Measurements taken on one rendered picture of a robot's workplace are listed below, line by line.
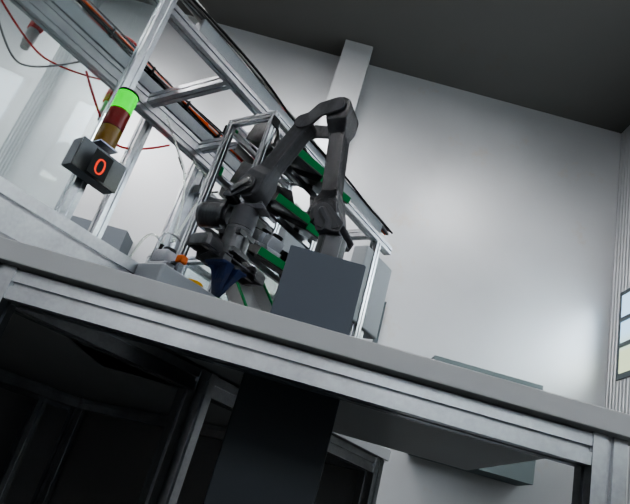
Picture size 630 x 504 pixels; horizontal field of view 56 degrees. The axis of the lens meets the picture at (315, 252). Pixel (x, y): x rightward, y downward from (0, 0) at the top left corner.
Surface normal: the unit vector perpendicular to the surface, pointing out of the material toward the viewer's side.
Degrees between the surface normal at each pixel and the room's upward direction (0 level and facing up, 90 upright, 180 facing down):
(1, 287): 90
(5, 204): 90
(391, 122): 90
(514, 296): 90
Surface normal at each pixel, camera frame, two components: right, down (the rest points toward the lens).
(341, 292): 0.09, -0.39
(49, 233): 0.82, -0.03
